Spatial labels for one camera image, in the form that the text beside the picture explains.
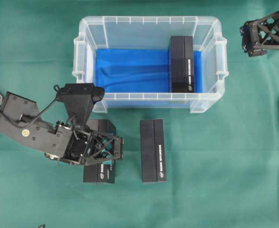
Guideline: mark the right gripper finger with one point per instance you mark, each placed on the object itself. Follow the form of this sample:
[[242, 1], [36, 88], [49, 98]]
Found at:
[[256, 52], [261, 34]]

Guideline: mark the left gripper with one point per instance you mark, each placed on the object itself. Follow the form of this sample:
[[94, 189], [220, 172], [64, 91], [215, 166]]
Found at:
[[62, 143]]

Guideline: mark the black box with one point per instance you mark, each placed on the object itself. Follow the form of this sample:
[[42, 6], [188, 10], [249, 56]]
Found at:
[[153, 160], [181, 64], [102, 172]]

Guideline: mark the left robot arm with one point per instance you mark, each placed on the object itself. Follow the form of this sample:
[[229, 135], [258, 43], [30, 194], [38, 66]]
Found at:
[[17, 112]]

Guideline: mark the blue liner in case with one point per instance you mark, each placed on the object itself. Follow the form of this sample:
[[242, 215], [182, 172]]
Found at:
[[139, 71]]

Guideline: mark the clear plastic storage case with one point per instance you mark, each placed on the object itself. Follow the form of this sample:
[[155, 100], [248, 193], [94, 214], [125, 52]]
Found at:
[[153, 32]]

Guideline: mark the green table cloth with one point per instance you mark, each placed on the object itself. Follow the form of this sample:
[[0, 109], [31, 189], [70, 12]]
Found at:
[[222, 165]]

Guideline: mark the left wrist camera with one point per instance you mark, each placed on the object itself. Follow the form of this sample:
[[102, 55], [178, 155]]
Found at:
[[79, 100]]

